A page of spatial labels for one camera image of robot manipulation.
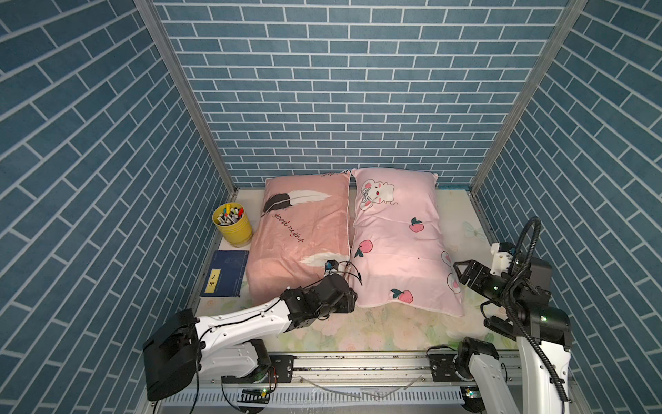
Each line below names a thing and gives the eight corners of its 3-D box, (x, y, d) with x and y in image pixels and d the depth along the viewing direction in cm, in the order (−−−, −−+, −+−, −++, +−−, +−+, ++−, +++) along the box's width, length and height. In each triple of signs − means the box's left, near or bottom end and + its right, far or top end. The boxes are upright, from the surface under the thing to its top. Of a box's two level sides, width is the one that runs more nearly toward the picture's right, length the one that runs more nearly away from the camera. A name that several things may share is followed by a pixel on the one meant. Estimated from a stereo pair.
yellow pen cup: (222, 249, 103) (207, 227, 91) (231, 225, 110) (218, 202, 99) (252, 249, 103) (241, 227, 91) (259, 226, 110) (249, 202, 99)
